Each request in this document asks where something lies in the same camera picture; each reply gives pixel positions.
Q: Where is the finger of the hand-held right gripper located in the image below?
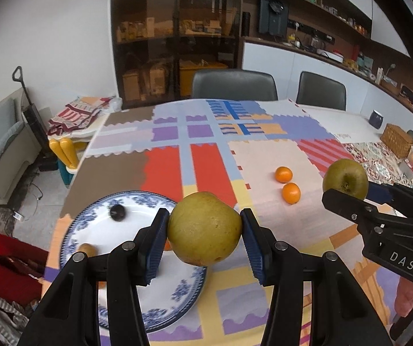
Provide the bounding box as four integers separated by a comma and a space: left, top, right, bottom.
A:
322, 188, 380, 226
367, 182, 413, 204

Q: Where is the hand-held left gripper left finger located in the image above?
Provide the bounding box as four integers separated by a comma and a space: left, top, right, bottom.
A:
17, 207, 171, 346

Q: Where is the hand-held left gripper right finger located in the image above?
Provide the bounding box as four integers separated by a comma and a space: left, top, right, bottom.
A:
240, 207, 396, 346

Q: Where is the green pear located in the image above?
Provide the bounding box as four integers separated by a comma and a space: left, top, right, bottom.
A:
322, 159, 369, 200

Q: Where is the blue patterned white plate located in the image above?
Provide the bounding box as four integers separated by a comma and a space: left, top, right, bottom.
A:
60, 191, 207, 334

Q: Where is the yellow pear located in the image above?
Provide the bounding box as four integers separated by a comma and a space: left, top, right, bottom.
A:
168, 192, 243, 266

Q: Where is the floral table mat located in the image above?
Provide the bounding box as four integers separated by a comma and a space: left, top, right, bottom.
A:
343, 140, 413, 185

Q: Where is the wicker basket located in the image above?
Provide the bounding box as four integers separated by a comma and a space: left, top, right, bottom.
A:
380, 123, 413, 158

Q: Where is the small orange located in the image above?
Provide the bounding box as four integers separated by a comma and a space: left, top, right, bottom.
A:
276, 166, 293, 183
282, 183, 302, 205

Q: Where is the colourful patchwork tablecloth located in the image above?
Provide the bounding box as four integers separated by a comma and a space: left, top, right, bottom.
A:
43, 98, 410, 346

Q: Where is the yellow plastic stool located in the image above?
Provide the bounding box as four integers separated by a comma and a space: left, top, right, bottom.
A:
49, 138, 86, 169

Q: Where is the red jacket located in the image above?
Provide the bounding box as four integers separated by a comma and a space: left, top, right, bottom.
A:
0, 220, 50, 304

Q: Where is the folded red patterned cloth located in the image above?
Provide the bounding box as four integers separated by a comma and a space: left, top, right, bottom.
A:
48, 95, 117, 136

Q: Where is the striped grey cloth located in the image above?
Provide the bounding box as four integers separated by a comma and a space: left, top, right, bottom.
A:
0, 281, 42, 346

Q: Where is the black upright vacuum cleaner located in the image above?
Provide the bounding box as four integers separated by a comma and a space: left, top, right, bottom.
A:
12, 66, 58, 172

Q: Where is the grey sofa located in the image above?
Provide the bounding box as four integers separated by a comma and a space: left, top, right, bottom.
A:
0, 97, 39, 200

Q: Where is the black water dispenser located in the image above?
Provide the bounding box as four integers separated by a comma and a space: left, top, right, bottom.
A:
257, 0, 288, 37

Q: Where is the glass door cabinet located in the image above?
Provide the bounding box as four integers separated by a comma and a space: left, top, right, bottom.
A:
110, 0, 245, 109

